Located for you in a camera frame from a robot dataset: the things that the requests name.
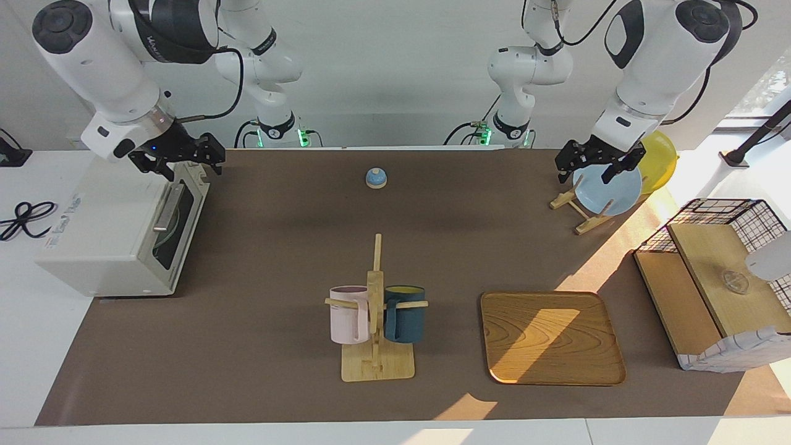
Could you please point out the small blue call bell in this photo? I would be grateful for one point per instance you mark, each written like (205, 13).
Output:
(376, 179)

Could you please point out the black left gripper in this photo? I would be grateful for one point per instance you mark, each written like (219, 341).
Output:
(602, 151)

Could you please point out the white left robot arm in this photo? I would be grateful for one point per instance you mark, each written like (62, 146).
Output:
(655, 62)

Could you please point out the small clear glass dish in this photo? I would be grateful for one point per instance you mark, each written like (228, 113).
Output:
(734, 282)

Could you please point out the wooden plate rack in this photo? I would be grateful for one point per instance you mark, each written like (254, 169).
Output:
(587, 224)

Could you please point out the dark blue mug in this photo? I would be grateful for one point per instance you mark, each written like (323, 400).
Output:
(405, 321)

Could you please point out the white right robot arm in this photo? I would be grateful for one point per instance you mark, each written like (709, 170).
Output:
(93, 68)

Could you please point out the wooden mug rack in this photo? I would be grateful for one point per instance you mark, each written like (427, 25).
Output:
(376, 364)

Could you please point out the light blue plate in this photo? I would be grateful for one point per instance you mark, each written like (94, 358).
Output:
(609, 194)

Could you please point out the black stand base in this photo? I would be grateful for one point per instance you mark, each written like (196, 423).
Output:
(12, 157)

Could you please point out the pink mug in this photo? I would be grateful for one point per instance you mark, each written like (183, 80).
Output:
(347, 318)

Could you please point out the black angled stand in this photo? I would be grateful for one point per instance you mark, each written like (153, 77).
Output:
(757, 136)

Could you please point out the yellow plate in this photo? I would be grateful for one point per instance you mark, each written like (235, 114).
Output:
(660, 164)

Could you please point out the brown table mat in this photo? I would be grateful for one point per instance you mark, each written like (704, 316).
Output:
(259, 321)

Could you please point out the white rounded plastic object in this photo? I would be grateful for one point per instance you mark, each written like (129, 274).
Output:
(771, 259)

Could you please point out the square wooden tray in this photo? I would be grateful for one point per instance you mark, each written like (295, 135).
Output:
(550, 340)

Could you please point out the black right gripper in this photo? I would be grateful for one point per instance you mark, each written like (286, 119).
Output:
(176, 145)

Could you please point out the cream toaster oven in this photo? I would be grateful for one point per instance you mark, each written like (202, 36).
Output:
(105, 235)

